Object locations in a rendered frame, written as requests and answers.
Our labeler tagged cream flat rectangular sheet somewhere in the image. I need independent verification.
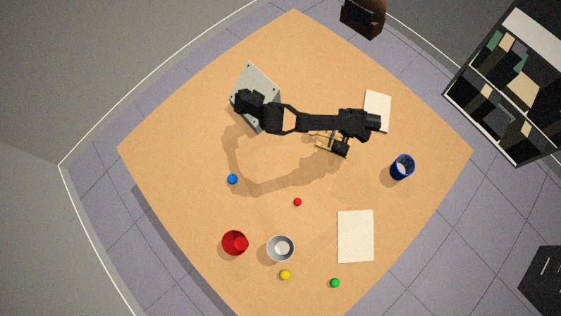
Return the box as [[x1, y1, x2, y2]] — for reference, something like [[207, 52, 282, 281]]
[[337, 209, 374, 263]]

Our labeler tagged blue ball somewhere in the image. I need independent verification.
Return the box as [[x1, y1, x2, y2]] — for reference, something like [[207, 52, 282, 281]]
[[227, 174, 238, 185]]

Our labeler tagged grey cone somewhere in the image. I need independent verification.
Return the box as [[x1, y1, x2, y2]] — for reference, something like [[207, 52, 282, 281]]
[[266, 235, 295, 262]]

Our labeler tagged yellow ball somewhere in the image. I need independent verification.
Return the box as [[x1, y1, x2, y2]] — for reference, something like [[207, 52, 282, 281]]
[[279, 269, 291, 280]]

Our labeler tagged green ball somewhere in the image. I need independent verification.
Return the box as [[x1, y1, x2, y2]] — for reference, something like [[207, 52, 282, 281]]
[[330, 278, 340, 288]]

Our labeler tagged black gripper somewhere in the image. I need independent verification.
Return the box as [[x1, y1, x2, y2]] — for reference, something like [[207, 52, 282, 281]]
[[331, 130, 353, 157]]

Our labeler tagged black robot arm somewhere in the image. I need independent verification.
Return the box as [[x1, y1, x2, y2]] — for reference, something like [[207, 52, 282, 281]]
[[234, 88, 381, 143]]

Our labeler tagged blue cup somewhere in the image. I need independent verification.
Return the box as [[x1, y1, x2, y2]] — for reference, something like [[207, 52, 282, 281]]
[[389, 154, 415, 181]]

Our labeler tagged cream flat rectangular panel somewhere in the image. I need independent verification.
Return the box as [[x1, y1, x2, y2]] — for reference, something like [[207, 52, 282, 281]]
[[363, 89, 391, 134]]

